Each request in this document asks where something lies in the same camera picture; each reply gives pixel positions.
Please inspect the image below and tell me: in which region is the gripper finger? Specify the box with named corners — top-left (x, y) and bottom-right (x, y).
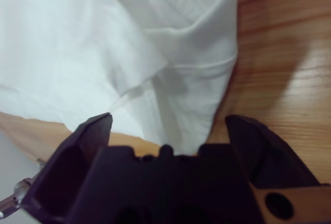
top-left (21, 112), bottom-right (114, 219)
top-left (224, 114), bottom-right (322, 189)

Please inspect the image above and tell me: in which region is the white t-shirt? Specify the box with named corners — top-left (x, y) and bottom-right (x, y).
top-left (0, 0), bottom-right (240, 156)

